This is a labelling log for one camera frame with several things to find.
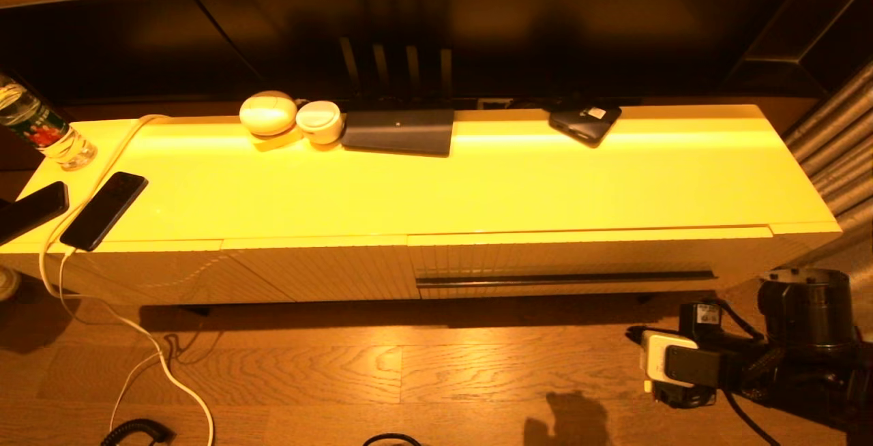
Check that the cabinet drawer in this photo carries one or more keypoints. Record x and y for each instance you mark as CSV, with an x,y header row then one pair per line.
x,y
545,255

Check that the black cabinet foot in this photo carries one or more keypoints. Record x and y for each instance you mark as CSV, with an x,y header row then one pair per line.
x,y
196,310

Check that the dark wooden shelf unit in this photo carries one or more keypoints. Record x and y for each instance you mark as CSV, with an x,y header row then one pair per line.
x,y
818,30

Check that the dark grey flat box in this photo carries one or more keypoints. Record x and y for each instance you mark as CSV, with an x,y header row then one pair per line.
x,y
399,131

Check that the grey curtain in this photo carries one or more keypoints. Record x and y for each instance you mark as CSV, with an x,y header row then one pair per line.
x,y
839,146

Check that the cream ribbed cabinet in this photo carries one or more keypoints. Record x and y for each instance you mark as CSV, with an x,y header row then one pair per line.
x,y
307,187

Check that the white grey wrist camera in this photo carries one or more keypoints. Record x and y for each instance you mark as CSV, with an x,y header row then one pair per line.
x,y
682,361

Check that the white round lidded jar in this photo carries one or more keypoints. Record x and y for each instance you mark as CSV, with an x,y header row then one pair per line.
x,y
318,121

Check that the water bottle with green label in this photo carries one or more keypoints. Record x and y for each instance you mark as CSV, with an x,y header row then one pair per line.
x,y
46,132

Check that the small black flat device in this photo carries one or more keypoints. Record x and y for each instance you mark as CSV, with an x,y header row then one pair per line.
x,y
583,125

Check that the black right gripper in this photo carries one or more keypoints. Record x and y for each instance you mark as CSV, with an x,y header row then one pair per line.
x,y
706,316

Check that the black smartphone on charger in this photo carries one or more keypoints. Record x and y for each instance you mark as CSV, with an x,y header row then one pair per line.
x,y
102,211

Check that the black flat television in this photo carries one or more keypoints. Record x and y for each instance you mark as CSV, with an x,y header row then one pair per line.
x,y
477,37

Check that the white egg-shaped device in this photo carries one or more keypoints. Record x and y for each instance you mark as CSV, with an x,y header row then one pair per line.
x,y
267,113

